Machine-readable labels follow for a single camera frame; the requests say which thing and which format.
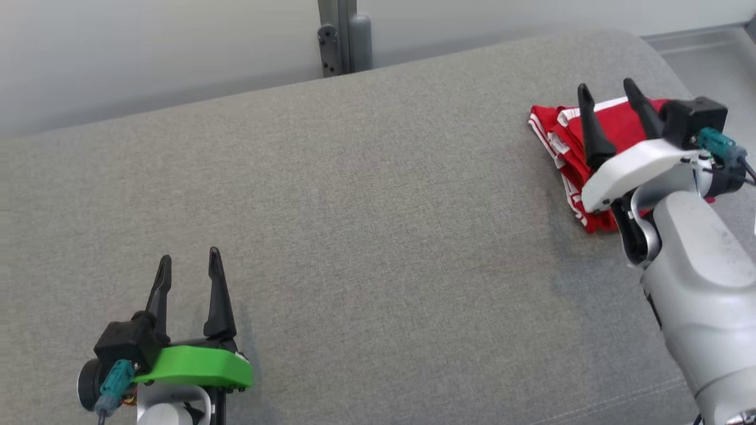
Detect red basketball shorts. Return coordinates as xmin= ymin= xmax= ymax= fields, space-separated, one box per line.
xmin=557 ymin=97 xmax=716 ymax=204

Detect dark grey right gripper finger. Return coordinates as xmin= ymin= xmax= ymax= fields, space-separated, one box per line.
xmin=577 ymin=83 xmax=618 ymax=173
xmin=623 ymin=77 xmax=666 ymax=143

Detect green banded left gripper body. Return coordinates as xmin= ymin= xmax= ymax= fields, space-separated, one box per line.
xmin=133 ymin=338 xmax=254 ymax=393

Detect grey metal partition post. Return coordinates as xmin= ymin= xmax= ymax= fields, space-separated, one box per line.
xmin=317 ymin=0 xmax=373 ymax=79

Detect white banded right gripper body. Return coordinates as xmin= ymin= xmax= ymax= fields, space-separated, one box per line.
xmin=581 ymin=139 xmax=712 ymax=215

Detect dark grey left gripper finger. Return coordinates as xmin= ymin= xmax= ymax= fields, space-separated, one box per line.
xmin=203 ymin=247 xmax=238 ymax=341
xmin=144 ymin=254 xmax=174 ymax=343

